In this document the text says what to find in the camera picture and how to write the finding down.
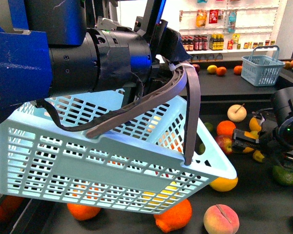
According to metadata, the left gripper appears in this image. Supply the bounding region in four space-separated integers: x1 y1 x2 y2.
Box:
149 20 191 62

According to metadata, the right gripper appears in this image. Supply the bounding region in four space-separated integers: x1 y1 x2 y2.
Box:
231 109 286 156

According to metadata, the green avocado right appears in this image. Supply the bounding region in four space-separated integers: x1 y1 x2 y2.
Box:
272 166 293 186

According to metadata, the green lime upper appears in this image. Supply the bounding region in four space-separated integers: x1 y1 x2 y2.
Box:
204 122 214 133

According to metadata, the orange front left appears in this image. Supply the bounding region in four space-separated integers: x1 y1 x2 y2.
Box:
67 203 101 221

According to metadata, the small orange back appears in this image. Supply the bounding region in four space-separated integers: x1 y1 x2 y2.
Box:
216 120 236 137

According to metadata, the white pear back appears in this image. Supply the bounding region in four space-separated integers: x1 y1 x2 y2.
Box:
227 104 247 122

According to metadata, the red yellow apple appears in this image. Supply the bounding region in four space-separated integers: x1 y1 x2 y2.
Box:
215 135 233 156

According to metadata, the yellow apple back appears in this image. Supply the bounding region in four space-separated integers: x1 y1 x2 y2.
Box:
249 117 262 132

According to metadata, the pink peach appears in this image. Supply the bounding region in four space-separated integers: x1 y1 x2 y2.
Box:
204 204 240 234

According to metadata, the white product shelf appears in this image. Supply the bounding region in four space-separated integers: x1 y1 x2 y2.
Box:
179 0 287 62

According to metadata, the blue basket far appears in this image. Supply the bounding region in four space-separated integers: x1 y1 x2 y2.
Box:
241 45 285 87

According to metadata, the large orange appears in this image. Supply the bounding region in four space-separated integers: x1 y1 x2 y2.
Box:
153 199 192 233

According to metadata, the light blue shopping basket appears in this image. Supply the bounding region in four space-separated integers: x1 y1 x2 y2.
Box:
0 96 236 214

